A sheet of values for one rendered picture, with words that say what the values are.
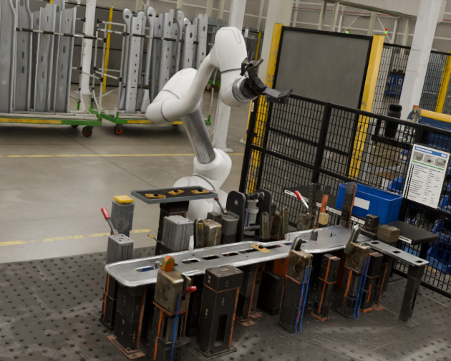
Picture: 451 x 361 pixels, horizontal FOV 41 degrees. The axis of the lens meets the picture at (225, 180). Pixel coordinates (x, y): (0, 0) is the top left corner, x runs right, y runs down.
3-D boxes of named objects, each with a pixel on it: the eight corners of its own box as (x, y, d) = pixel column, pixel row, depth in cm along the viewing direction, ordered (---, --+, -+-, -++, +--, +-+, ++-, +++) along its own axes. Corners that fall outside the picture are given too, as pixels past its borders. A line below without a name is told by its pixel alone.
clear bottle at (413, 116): (409, 142, 318) (417, 106, 314) (399, 140, 323) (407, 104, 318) (416, 142, 323) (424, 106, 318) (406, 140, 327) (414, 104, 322)
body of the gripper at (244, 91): (251, 103, 210) (262, 100, 201) (234, 87, 208) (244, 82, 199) (264, 88, 212) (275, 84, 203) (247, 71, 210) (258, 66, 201)
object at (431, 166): (437, 211, 301) (452, 151, 293) (399, 198, 317) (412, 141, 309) (439, 210, 302) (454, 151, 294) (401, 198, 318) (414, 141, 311)
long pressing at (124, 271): (131, 291, 199) (132, 287, 199) (99, 266, 215) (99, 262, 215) (376, 242, 289) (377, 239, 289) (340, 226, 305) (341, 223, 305)
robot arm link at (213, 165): (194, 189, 326) (215, 160, 336) (217, 199, 319) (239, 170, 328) (152, 87, 267) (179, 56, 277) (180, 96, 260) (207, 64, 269)
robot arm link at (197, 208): (182, 221, 320) (159, 193, 308) (201, 196, 327) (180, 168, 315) (202, 225, 308) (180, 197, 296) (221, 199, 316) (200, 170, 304)
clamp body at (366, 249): (349, 323, 265) (364, 250, 257) (328, 311, 274) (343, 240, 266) (361, 319, 271) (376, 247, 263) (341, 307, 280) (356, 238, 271)
